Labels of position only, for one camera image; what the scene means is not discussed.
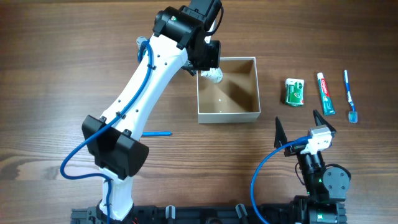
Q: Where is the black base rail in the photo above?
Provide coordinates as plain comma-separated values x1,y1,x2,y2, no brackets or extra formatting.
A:
70,203,346,224

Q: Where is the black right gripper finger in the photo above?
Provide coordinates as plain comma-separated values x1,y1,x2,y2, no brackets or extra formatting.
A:
274,116,288,149
313,110,336,134

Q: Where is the green white toothpaste tube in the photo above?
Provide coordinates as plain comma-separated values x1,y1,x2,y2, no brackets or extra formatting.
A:
317,72,336,116

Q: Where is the blue mouthwash bottle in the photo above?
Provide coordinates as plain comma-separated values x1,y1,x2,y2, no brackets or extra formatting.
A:
136,36,147,63

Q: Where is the white cardboard box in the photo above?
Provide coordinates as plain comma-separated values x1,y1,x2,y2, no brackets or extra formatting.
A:
197,57,261,124

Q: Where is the white leaf-print tube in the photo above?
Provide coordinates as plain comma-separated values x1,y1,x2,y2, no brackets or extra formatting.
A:
201,67,223,84

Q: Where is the blue white toothbrush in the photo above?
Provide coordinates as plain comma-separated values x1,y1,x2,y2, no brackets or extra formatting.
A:
343,70,358,123

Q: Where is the blue disposable razor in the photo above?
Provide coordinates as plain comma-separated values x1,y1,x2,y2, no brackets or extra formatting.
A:
142,131,172,136

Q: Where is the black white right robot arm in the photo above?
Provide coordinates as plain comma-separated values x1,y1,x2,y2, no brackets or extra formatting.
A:
271,110,351,224

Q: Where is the green soap packet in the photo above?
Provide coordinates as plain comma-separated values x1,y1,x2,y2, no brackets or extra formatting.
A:
285,78,305,106

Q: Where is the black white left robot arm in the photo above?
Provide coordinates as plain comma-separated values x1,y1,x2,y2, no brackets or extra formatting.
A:
82,1,224,223

